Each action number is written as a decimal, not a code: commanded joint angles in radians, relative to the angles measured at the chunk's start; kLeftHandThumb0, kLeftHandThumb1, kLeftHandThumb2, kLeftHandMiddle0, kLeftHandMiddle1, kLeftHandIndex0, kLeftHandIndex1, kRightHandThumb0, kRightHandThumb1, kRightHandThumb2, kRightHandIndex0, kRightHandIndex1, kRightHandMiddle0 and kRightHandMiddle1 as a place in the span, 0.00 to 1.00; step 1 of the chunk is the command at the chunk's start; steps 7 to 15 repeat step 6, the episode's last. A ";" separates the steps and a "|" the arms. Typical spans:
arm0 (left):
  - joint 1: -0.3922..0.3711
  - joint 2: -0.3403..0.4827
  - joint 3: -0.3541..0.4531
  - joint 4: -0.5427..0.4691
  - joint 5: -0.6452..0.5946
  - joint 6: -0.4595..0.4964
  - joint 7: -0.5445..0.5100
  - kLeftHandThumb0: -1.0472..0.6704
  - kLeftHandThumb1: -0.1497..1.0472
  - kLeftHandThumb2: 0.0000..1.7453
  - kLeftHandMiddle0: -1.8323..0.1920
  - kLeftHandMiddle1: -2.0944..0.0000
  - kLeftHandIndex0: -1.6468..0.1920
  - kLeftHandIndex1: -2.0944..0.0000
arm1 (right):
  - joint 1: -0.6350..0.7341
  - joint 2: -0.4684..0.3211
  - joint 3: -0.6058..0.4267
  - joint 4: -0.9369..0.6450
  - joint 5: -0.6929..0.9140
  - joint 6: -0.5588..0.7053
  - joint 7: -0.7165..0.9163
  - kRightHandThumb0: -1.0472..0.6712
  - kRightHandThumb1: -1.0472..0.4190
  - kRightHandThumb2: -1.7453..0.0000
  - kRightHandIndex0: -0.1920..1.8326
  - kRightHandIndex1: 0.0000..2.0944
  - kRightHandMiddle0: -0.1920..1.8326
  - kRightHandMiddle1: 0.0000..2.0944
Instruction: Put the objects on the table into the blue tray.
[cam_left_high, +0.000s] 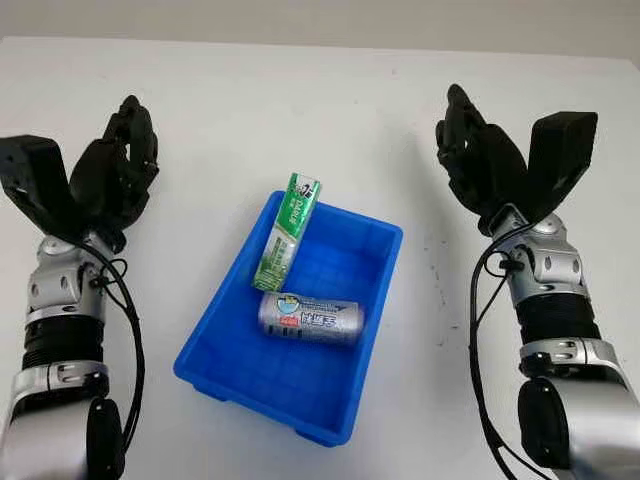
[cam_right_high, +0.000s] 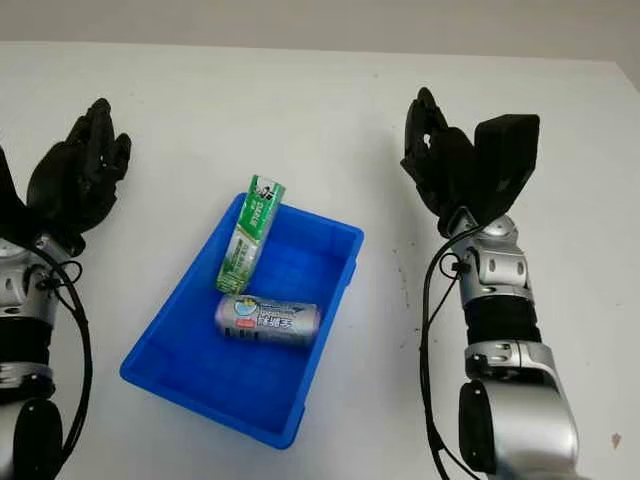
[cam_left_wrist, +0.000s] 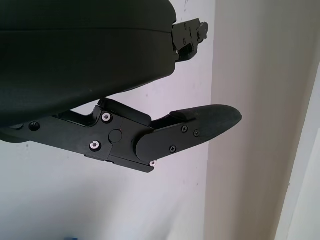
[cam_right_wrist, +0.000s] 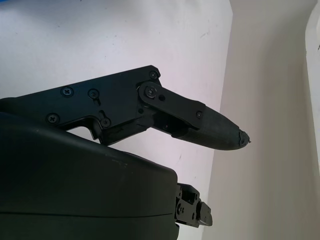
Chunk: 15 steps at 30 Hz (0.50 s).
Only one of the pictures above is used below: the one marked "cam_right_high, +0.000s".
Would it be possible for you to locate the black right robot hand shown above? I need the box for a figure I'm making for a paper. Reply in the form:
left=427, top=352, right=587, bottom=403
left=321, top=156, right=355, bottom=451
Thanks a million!
left=399, top=87, right=481, bottom=237

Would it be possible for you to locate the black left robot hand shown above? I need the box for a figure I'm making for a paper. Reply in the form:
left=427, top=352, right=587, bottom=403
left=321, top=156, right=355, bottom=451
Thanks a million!
left=24, top=98, right=133, bottom=237

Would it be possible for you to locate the green toothpaste box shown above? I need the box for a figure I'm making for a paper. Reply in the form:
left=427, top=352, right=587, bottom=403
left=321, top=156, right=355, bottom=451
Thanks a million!
left=215, top=173, right=288, bottom=294

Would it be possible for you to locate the blue plastic tray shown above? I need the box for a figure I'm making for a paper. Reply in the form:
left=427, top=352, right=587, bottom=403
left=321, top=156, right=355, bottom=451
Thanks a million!
left=118, top=192, right=365, bottom=451

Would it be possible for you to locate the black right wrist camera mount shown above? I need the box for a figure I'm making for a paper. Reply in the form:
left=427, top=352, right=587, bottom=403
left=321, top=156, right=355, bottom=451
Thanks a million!
left=473, top=113, right=541, bottom=224

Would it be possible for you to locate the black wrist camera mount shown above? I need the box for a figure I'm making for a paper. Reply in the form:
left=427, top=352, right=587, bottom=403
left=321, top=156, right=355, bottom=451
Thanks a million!
left=473, top=113, right=541, bottom=224
left=0, top=147, right=46, bottom=246

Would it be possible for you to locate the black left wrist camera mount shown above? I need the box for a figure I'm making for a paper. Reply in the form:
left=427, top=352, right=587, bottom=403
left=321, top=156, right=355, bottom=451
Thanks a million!
left=0, top=147, right=46, bottom=246

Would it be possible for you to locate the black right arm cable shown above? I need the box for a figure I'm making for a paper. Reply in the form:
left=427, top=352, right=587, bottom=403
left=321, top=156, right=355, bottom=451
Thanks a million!
left=417, top=227, right=481, bottom=480

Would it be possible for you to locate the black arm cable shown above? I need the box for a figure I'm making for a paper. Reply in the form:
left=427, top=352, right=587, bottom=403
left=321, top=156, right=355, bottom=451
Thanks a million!
left=417, top=227, right=481, bottom=480
left=32, top=242, right=95, bottom=480

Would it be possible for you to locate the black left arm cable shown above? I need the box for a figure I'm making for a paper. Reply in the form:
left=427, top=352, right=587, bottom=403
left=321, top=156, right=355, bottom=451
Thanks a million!
left=32, top=242, right=95, bottom=480

